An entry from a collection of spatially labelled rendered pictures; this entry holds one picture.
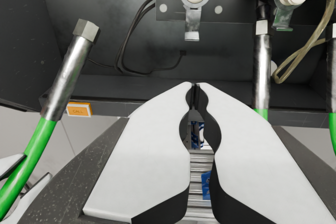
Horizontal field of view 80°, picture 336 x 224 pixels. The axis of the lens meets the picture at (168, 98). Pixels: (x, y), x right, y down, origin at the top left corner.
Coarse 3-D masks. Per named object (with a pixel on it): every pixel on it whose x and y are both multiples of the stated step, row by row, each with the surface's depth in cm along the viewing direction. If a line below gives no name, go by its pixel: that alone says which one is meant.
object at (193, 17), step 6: (186, 6) 18; (186, 12) 18; (192, 12) 18; (198, 12) 18; (186, 18) 19; (192, 18) 19; (198, 18) 19; (186, 24) 19; (192, 24) 19; (198, 24) 19; (186, 30) 19; (192, 30) 19; (198, 30) 19
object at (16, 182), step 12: (48, 120) 18; (36, 132) 18; (48, 132) 18; (36, 144) 18; (36, 156) 18; (24, 168) 17; (12, 180) 16; (24, 180) 17; (0, 192) 16; (12, 192) 16; (0, 204) 15; (12, 204) 16; (0, 216) 15
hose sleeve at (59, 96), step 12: (72, 48) 18; (84, 48) 18; (72, 60) 18; (84, 60) 19; (60, 72) 18; (72, 72) 18; (60, 84) 18; (72, 84) 18; (48, 96) 18; (60, 96) 18; (48, 108) 18; (60, 108) 18
